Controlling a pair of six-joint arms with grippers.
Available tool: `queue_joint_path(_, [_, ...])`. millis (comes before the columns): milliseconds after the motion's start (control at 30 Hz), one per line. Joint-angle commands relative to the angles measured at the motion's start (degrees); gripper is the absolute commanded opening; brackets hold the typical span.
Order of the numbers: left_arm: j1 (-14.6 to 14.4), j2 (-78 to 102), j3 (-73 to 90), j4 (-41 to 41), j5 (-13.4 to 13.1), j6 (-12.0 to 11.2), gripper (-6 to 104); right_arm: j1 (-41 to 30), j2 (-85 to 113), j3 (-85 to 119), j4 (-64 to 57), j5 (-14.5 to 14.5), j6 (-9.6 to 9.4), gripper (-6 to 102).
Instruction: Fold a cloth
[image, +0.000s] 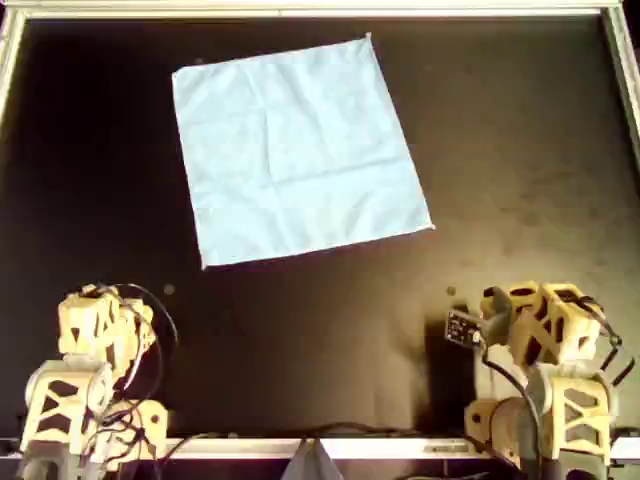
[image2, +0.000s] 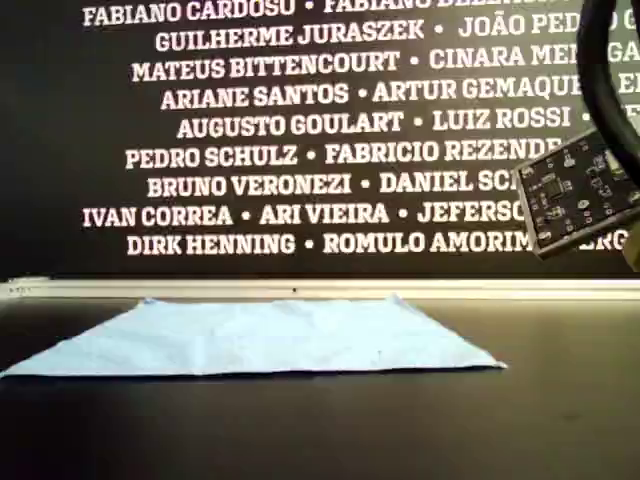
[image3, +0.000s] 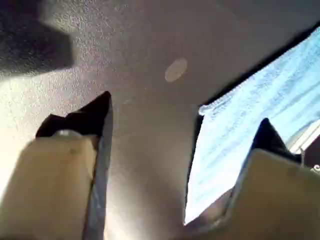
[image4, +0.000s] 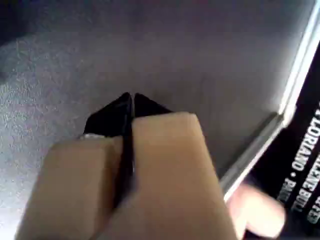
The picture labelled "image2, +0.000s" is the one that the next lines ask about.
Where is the blue microfibre cloth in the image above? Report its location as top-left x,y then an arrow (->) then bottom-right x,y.
0,293 -> 509,379

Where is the black camera cable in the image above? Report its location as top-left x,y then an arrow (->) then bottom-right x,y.
576,0 -> 640,151

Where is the aluminium case frame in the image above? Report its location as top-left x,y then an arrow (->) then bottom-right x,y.
0,277 -> 640,302

